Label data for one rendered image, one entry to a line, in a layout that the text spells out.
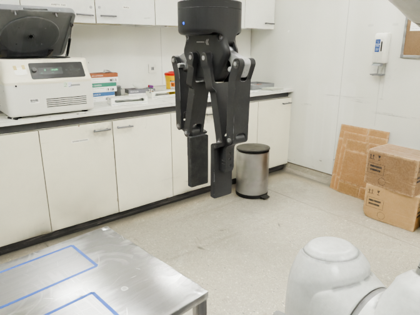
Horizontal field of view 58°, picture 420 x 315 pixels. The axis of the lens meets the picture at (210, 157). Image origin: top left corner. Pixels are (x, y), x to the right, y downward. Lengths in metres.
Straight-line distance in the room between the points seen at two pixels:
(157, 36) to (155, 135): 1.09
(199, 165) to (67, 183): 2.36
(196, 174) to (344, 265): 0.37
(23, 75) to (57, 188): 0.78
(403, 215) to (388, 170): 0.36
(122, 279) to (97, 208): 2.05
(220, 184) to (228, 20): 0.20
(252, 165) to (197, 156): 2.84
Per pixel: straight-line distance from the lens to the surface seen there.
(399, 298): 0.71
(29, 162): 2.72
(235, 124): 0.43
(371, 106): 3.63
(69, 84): 2.72
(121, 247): 1.09
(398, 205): 3.22
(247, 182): 3.40
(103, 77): 3.23
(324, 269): 0.76
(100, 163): 2.88
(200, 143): 0.50
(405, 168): 3.09
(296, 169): 4.21
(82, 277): 0.99
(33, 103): 2.66
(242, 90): 0.43
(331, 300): 0.76
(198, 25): 0.43
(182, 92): 0.51
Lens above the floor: 1.36
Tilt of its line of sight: 17 degrees down
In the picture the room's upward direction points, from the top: straight up
